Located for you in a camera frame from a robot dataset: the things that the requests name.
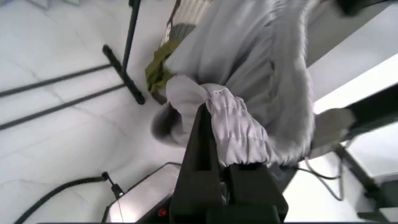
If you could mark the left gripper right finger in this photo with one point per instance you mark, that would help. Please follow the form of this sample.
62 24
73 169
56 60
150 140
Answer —
255 196

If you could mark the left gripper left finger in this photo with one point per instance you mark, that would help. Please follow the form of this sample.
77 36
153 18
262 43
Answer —
196 186

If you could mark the pale grey shorts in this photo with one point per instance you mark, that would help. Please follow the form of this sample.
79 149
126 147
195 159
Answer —
236 62

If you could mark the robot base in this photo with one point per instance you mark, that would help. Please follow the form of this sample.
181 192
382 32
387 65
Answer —
143 196

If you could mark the white laundry basket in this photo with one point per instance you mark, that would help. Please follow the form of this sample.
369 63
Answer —
183 31

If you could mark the green garment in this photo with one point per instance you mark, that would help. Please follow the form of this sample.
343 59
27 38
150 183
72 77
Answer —
158 67

